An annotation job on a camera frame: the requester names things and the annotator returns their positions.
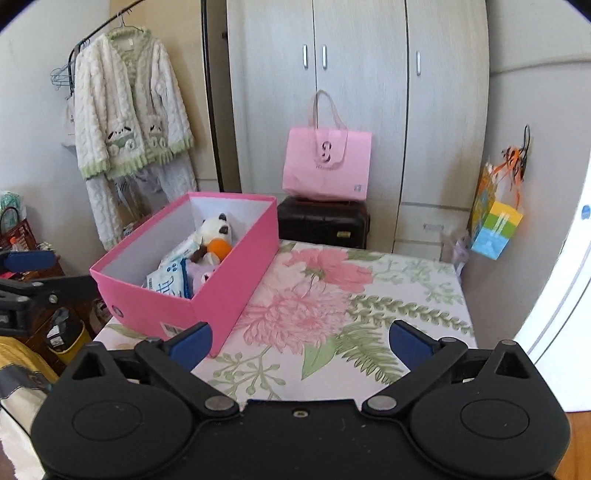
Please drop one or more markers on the colourful gift bag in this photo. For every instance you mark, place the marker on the colourful gift bag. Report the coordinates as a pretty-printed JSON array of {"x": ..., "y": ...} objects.
[{"x": 496, "y": 230}]

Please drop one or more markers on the red woven basket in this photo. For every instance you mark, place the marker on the red woven basket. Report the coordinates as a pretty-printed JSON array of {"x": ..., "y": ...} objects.
[{"x": 23, "y": 233}]

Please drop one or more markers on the light wooden wardrobe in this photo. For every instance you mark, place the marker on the light wooden wardrobe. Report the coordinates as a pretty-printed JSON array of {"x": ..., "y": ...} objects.
[{"x": 369, "y": 92}]

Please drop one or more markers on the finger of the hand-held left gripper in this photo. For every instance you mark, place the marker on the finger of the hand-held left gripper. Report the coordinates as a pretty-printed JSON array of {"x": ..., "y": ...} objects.
[
  {"x": 30, "y": 261},
  {"x": 60, "y": 288}
]

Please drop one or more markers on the green white tissue pack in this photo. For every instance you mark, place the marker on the green white tissue pack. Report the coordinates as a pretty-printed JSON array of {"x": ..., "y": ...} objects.
[{"x": 11, "y": 203}]

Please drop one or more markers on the white fleece pants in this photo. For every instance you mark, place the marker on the white fleece pants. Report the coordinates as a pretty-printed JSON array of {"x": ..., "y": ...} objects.
[{"x": 101, "y": 203}]

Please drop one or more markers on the clear plastic bag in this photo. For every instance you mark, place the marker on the clear plastic bag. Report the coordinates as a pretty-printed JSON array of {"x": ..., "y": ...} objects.
[{"x": 457, "y": 251}]

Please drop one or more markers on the black vertical frame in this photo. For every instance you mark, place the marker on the black vertical frame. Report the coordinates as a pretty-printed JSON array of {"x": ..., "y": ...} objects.
[{"x": 217, "y": 115}]

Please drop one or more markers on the orange ball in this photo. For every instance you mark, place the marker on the orange ball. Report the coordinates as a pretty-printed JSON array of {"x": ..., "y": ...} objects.
[{"x": 219, "y": 249}]

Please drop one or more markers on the white panda plush toy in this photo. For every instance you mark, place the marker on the white panda plush toy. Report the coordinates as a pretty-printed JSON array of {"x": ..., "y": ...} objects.
[{"x": 210, "y": 228}]

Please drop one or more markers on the white refrigerator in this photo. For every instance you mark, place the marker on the white refrigerator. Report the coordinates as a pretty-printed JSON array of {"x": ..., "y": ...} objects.
[{"x": 563, "y": 300}]

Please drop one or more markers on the white blue wet wipes packet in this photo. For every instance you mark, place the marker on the white blue wet wipes packet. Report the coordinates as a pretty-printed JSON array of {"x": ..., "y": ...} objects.
[
  {"x": 182, "y": 251},
  {"x": 168, "y": 277}
]

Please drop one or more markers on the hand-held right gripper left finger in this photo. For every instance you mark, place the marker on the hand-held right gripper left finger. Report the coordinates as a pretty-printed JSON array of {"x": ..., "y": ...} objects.
[{"x": 191, "y": 344}]

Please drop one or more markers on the pink tote bag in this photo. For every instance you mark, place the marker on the pink tote bag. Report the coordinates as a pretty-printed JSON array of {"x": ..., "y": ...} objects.
[{"x": 328, "y": 175}]

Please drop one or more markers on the white canvas bag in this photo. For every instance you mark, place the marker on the white canvas bag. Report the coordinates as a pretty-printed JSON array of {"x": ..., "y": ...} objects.
[{"x": 71, "y": 120}]

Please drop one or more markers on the yellow bin with dark bag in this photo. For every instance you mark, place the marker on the yellow bin with dark bag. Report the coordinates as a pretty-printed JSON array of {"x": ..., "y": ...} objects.
[{"x": 64, "y": 332}]

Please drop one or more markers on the brown wooden cabinet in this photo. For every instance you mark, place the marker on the brown wooden cabinet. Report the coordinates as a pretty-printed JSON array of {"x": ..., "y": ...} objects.
[{"x": 39, "y": 330}]

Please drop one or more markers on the purple plush toy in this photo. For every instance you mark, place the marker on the purple plush toy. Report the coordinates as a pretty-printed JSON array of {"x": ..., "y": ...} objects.
[{"x": 203, "y": 277}]

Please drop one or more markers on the yellow patterned blanket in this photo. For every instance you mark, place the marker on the yellow patterned blanket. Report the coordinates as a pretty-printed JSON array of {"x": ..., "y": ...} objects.
[{"x": 18, "y": 369}]

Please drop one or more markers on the white fleece jacket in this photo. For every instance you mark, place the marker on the white fleece jacket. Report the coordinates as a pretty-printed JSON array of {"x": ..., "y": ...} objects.
[{"x": 120, "y": 92}]

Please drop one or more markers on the brown paper bag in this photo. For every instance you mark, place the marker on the brown paper bag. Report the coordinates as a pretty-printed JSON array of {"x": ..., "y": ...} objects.
[{"x": 134, "y": 228}]

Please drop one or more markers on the black clothes rack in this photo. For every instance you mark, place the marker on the black clothes rack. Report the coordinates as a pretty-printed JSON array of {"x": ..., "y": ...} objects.
[{"x": 111, "y": 20}]

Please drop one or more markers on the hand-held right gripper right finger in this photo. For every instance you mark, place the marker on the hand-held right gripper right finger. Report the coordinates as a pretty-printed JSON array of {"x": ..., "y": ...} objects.
[{"x": 408, "y": 344}]

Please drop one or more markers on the pink cardboard box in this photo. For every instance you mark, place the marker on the pink cardboard box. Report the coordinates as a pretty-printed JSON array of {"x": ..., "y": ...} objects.
[{"x": 231, "y": 286}]

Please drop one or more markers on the floral tablecloth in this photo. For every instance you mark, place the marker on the floral tablecloth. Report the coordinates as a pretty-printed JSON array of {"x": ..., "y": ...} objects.
[{"x": 360, "y": 286}]

